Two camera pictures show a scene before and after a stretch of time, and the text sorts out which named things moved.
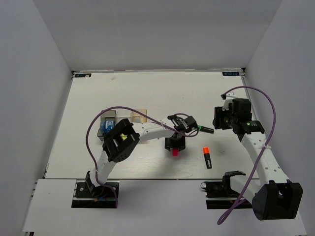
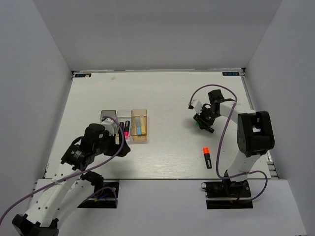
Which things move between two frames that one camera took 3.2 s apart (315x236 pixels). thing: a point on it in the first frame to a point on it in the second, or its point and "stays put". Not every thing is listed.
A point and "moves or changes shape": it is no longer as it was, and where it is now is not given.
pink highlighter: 175,152 moves or changes shape
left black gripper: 181,145 to 114,146
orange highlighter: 205,150 stays put
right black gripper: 219,114 to 204,124
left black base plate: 102,197 stays put
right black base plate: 219,195 stays put
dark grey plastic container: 106,115 stays put
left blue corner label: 81,75 stays put
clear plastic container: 122,113 stays put
